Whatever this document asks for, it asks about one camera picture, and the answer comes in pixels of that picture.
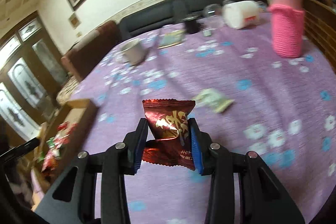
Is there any red snack packet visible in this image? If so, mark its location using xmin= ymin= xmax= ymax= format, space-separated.
xmin=42 ymin=121 xmax=77 ymax=176

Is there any white mug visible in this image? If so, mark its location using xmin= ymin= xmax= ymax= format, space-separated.
xmin=120 ymin=39 xmax=146 ymax=65

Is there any small card booklet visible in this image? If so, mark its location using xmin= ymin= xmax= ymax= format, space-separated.
xmin=158 ymin=30 xmax=185 ymax=49

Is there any wooden glass door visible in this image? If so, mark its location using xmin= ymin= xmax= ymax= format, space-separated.
xmin=1 ymin=12 xmax=68 ymax=141

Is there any small wall plaque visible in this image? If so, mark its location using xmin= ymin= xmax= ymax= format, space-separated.
xmin=68 ymin=13 xmax=80 ymax=29

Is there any black sofa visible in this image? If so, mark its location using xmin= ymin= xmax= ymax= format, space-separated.
xmin=118 ymin=0 xmax=268 ymax=41

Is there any pink knitted covered jar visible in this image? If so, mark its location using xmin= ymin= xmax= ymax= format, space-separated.
xmin=269 ymin=0 xmax=305 ymax=59

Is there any white plastic canister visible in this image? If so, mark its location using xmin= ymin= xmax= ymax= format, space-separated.
xmin=222 ymin=1 xmax=260 ymax=30

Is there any patterned cushion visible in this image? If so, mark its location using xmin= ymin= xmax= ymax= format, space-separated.
xmin=56 ymin=76 xmax=79 ymax=106

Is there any cardboard box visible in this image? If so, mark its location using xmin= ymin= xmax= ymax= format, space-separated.
xmin=31 ymin=99 xmax=98 ymax=183

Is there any dark red candy packet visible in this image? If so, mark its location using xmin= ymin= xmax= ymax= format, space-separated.
xmin=142 ymin=99 xmax=195 ymax=170

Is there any pale green snack packet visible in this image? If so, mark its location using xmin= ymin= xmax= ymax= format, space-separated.
xmin=193 ymin=88 xmax=235 ymax=113

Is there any clear glass jar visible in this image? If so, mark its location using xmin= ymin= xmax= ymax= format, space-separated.
xmin=203 ymin=3 xmax=224 ymax=30

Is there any brown armchair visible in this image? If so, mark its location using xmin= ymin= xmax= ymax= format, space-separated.
xmin=61 ymin=20 xmax=121 ymax=82

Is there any purple floral tablecloth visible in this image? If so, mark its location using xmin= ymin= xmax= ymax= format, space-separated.
xmin=71 ymin=13 xmax=335 ymax=222

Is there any black small object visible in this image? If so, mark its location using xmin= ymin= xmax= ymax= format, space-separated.
xmin=183 ymin=16 xmax=201 ymax=34

